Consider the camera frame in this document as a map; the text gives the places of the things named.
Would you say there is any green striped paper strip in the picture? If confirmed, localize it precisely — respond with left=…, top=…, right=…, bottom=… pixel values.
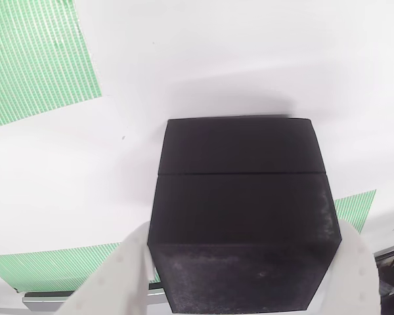
left=0, top=189, right=378, bottom=293

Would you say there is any green striped square marker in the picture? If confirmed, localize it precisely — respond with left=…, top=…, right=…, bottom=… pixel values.
left=0, top=0, right=103, bottom=131

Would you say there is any black cube with seam line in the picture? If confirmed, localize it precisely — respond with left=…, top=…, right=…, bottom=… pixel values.
left=146, top=117, right=343, bottom=313

